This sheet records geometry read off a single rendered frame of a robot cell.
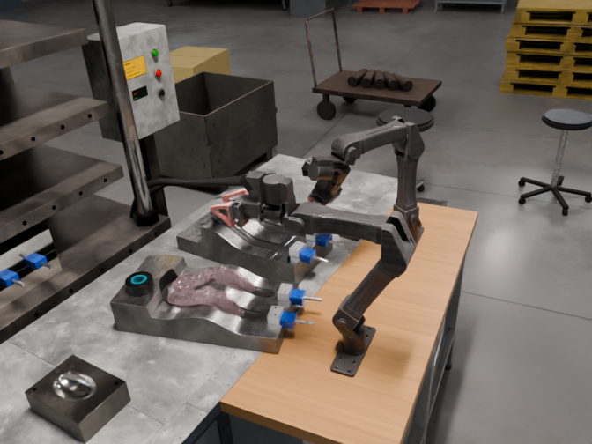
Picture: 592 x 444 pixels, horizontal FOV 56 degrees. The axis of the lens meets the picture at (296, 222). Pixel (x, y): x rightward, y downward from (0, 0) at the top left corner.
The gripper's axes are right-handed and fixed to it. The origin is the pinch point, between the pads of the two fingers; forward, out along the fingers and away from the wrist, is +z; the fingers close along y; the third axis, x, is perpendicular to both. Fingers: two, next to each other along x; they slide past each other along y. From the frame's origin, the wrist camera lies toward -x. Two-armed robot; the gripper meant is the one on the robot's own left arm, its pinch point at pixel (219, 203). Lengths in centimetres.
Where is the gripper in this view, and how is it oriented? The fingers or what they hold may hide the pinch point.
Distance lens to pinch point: 152.3
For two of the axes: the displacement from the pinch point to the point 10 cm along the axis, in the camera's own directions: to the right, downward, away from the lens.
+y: -4.1, 4.8, -7.8
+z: -9.1, -1.5, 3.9
